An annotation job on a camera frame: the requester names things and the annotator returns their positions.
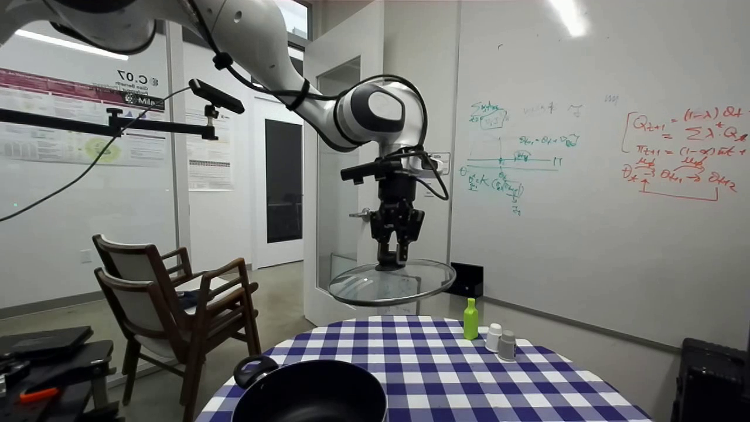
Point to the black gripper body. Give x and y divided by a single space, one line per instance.
398 193

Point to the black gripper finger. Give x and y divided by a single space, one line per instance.
383 234
411 233

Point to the round glass table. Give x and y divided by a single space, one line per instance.
405 283

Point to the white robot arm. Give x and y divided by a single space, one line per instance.
250 31

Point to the black cooking pot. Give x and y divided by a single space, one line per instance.
313 400

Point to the green plastic bottle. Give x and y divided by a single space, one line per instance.
469 321

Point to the white shaker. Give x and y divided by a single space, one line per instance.
493 337

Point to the blue white checkered tablecloth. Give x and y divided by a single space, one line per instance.
436 375

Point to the grey shaker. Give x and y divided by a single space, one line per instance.
506 344

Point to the wooden chair grey cushion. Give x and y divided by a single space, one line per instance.
130 254
148 313

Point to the black workbench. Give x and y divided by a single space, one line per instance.
70 367

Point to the black suitcase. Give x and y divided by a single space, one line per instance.
716 382

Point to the black laptop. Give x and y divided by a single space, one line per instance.
42 340

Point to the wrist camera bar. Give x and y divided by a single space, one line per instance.
364 169

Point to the black wall box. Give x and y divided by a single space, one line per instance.
469 280

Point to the wall whiteboard with writing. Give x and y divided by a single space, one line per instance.
586 234

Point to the black boom camera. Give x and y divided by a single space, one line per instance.
217 94

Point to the wall poster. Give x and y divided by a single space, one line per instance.
48 144

